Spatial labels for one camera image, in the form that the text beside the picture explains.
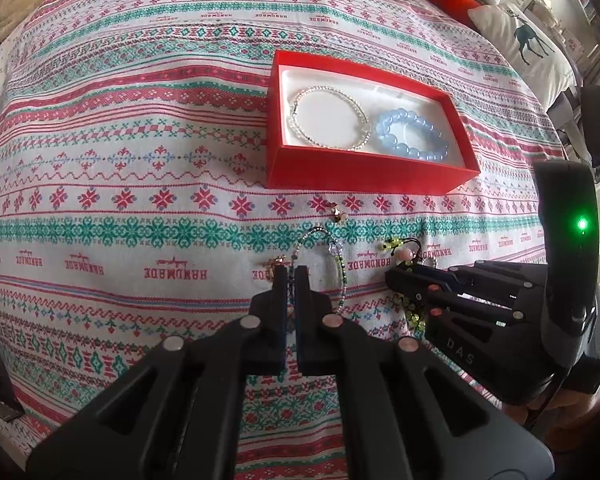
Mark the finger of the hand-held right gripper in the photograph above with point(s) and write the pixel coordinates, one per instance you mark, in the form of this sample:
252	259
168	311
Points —
455	302
500	277

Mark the red jewelry box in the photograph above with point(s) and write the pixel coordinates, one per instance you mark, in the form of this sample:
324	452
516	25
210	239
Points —
350	172

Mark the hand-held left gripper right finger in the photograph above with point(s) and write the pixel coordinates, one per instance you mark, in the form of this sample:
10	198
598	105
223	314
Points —
305	320

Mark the white deer print pillow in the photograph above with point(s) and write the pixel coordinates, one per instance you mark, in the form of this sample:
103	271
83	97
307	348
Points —
525	45

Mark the person's right hand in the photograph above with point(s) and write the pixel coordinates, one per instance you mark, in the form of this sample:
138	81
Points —
560	410

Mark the gold green gem brooch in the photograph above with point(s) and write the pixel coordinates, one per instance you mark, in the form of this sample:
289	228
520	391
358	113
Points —
269	269

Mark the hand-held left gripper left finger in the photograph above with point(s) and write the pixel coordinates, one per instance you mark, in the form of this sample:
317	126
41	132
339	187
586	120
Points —
280	320

